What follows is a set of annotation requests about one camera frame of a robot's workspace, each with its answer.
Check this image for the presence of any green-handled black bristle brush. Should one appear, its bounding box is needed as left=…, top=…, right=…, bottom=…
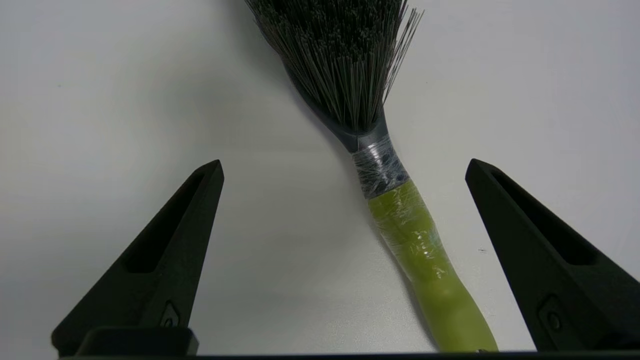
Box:
left=244, top=0, right=499, bottom=353

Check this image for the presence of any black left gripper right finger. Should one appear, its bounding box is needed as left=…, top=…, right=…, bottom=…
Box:
left=465, top=159, right=640, bottom=351

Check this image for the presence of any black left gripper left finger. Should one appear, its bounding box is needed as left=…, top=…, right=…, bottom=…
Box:
left=51, top=160, right=224, bottom=357

